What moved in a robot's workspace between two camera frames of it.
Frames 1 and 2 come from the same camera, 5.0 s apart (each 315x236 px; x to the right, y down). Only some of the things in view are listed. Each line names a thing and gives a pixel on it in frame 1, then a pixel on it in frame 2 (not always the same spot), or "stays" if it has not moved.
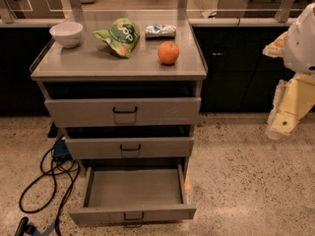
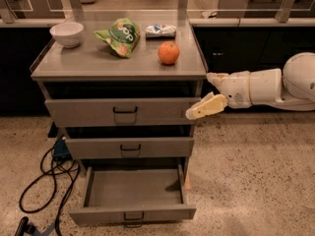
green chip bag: [122, 36] stays
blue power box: [61, 150] stays
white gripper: [301, 49] to [237, 89]
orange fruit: [168, 52] stays
